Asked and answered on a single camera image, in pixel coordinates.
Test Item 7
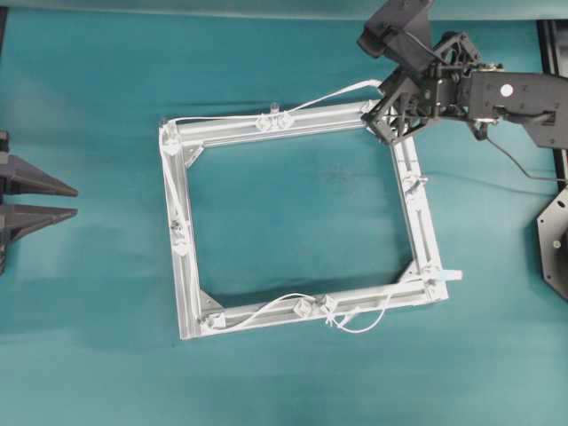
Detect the silver pin top corner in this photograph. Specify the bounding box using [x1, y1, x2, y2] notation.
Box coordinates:
[160, 119, 182, 156]

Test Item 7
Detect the silver pin bottom corner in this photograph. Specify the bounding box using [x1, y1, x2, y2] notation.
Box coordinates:
[201, 312, 226, 331]

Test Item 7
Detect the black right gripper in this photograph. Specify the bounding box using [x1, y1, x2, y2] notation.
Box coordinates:
[360, 32, 484, 146]

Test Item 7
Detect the black wrist camera on right gripper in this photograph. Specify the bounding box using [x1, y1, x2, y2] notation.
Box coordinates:
[357, 0, 435, 74]

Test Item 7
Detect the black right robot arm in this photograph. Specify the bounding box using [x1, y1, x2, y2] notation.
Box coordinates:
[358, 27, 567, 148]

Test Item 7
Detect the white cable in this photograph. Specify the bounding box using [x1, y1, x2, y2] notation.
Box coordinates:
[160, 78, 463, 335]

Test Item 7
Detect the silver pin middle side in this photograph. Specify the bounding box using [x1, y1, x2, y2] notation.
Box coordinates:
[170, 220, 189, 256]

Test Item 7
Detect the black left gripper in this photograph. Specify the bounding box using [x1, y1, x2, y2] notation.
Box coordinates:
[1, 130, 78, 274]

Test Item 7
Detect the thin black camera cable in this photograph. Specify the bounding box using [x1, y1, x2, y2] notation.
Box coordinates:
[477, 122, 568, 183]

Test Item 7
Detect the silver pin corner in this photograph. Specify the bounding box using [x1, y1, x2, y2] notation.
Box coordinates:
[201, 312, 226, 331]
[160, 119, 182, 156]

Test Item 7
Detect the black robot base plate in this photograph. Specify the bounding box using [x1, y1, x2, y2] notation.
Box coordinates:
[536, 188, 567, 300]

